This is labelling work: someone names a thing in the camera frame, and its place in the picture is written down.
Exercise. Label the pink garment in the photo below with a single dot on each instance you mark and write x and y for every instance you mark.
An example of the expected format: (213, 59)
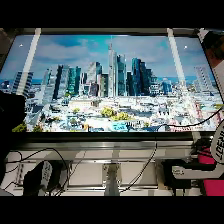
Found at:
(213, 187)

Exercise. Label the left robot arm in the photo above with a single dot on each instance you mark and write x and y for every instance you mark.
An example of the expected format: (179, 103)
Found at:
(36, 178)

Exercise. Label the silver frame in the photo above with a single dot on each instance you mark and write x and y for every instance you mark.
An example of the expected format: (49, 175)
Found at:
(113, 145)

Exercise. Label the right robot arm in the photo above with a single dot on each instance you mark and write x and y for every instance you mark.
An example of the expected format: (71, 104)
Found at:
(186, 171)

